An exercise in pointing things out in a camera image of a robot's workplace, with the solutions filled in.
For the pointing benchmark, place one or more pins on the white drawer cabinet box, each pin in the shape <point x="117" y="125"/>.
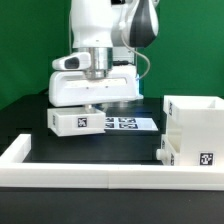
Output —
<point x="195" y="126"/>

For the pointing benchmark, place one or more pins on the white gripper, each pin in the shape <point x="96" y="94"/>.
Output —
<point x="71" y="88"/>

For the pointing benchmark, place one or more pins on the white boundary fence frame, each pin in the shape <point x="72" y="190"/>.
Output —
<point x="15" y="172"/>

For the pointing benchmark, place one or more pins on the white drawer with knob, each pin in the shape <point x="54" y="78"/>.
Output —
<point x="167" y="153"/>

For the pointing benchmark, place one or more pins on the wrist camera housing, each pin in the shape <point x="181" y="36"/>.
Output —
<point x="75" y="61"/>

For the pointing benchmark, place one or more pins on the white sheet with markers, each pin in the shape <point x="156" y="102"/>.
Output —
<point x="130" y="123"/>

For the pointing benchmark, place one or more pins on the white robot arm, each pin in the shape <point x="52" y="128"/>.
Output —
<point x="88" y="75"/>

